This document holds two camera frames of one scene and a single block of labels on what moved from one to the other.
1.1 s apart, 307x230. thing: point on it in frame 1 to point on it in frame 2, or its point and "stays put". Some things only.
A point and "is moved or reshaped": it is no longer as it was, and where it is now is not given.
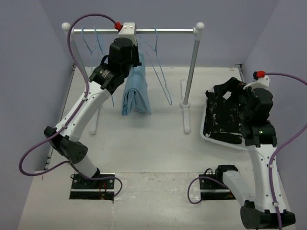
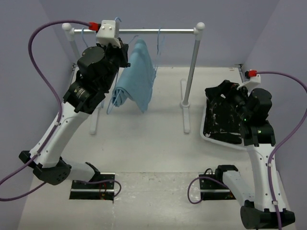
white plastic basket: (236, 145) stays put
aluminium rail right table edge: (240, 66) stays put
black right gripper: (233, 85) stays put
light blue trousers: (136, 94) is moved or reshaped
